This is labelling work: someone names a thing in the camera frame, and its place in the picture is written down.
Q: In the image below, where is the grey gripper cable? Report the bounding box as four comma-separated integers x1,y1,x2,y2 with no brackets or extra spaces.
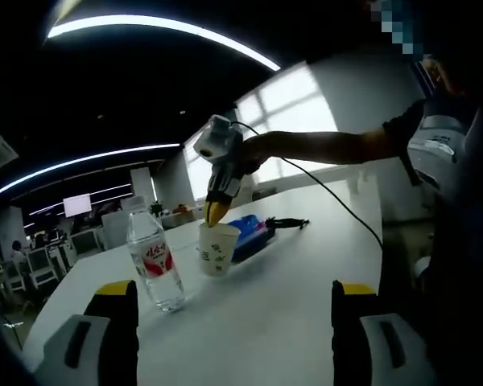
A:
228,120,384,247

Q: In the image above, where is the person's black shirt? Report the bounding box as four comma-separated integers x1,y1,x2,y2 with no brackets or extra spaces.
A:
380,51,483,386

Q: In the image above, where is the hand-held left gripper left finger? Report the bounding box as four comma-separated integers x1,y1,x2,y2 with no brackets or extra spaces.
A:
42,280,141,386

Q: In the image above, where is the white paper cup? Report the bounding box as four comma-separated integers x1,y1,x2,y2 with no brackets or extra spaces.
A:
196,223,242,278

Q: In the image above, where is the curved ceiling light strip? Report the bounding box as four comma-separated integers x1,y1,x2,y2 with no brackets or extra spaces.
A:
47,14,283,72
0,144,182,204

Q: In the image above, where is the ceiling air vent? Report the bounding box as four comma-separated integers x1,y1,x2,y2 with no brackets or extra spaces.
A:
0,134,19,170

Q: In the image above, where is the bright wall screen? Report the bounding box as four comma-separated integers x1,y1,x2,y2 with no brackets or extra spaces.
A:
63,193,93,218

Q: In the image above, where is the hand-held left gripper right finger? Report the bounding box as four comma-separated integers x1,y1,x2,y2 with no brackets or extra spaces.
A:
331,280,430,386

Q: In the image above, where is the person's right hand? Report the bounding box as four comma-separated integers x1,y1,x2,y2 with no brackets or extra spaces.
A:
241,135,269,175

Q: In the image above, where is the clear plastic water bottle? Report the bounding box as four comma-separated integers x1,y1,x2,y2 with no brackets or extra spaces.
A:
126,195,186,314

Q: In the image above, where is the group of white office chairs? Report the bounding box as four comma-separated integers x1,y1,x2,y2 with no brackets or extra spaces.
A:
0,228,105,298

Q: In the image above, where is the blue tissue pack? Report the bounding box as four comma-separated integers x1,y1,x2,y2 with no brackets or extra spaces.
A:
227,215,278,263

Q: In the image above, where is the bright window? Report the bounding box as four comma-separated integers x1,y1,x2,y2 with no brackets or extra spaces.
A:
184,64,339,202

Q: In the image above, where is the white table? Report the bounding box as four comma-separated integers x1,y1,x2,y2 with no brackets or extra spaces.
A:
22,188,384,386

